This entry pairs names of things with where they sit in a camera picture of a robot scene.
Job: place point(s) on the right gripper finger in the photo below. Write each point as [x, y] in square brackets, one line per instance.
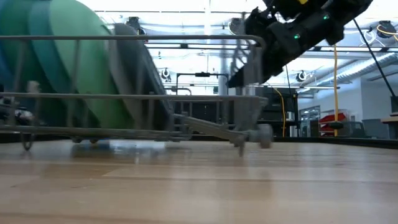
[255, 68]

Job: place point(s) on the black plate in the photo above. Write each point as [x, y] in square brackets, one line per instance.
[158, 102]

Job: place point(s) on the pale blue plate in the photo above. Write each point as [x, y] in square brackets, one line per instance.
[127, 68]

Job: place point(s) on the light green plate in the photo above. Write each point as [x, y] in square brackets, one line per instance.
[90, 68]

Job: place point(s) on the teal plate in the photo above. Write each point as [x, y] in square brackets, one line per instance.
[43, 46]

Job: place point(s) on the dark green plate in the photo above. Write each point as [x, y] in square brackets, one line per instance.
[12, 25]

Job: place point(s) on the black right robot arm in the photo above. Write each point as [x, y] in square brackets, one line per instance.
[342, 12]

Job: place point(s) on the round black ceiling fixture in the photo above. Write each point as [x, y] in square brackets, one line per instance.
[165, 74]
[301, 76]
[385, 28]
[135, 24]

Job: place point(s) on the black equipment cabinet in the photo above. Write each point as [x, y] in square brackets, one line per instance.
[273, 105]

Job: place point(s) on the red storage bins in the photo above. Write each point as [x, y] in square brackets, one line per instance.
[332, 119]

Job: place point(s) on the long wooden desk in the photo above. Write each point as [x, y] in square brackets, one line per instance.
[390, 119]

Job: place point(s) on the silver ceiling duct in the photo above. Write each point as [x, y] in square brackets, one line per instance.
[357, 67]

